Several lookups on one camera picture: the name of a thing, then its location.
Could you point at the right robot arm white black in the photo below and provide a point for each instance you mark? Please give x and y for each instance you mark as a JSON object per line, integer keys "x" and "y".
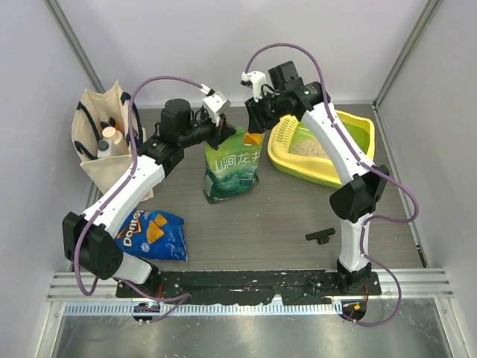
{"x": 355, "y": 202}

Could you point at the yellow plastic scoop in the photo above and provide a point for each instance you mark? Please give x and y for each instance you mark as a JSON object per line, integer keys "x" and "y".
{"x": 252, "y": 139}

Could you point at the yellow green litter box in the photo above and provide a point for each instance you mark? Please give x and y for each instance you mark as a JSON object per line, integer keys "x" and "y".
{"x": 341, "y": 163}

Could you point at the blue Doritos chip bag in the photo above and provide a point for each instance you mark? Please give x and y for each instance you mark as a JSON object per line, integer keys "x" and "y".
{"x": 153, "y": 235}

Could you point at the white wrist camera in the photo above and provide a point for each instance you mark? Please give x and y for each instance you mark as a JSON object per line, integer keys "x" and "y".
{"x": 254, "y": 80}
{"x": 215, "y": 103}

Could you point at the clean litter pellets in box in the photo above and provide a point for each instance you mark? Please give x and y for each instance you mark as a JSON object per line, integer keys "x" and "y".
{"x": 308, "y": 147}

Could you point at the white bottle in tote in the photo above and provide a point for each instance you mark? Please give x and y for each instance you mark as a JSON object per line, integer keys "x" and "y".
{"x": 113, "y": 134}

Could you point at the black bag clip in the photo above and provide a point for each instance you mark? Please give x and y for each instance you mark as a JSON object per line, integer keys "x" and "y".
{"x": 322, "y": 237}

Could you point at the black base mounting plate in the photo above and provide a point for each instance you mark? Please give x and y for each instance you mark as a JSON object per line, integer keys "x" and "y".
{"x": 252, "y": 288}

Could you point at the green cat litter bag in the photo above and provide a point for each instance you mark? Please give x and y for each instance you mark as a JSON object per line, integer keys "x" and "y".
{"x": 231, "y": 169}

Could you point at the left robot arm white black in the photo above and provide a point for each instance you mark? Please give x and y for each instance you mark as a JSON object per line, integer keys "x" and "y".
{"x": 89, "y": 238}

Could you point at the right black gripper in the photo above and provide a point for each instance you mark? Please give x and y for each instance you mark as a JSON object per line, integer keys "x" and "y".
{"x": 258, "y": 122}

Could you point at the grey capped bottle in tote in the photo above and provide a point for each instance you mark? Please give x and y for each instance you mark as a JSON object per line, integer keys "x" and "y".
{"x": 106, "y": 148}

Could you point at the beige canvas tote bag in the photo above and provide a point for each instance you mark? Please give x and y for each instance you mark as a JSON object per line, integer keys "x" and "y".
{"x": 86, "y": 132}

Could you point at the aluminium rail frame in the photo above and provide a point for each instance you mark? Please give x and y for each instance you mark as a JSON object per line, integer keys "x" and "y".
{"x": 111, "y": 298}

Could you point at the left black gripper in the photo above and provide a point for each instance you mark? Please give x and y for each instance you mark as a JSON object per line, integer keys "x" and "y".
{"x": 219, "y": 133}

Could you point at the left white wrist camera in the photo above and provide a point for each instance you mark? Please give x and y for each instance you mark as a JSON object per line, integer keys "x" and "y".
{"x": 215, "y": 103}

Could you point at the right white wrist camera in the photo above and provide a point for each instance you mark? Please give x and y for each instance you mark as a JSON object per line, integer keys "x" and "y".
{"x": 254, "y": 80}

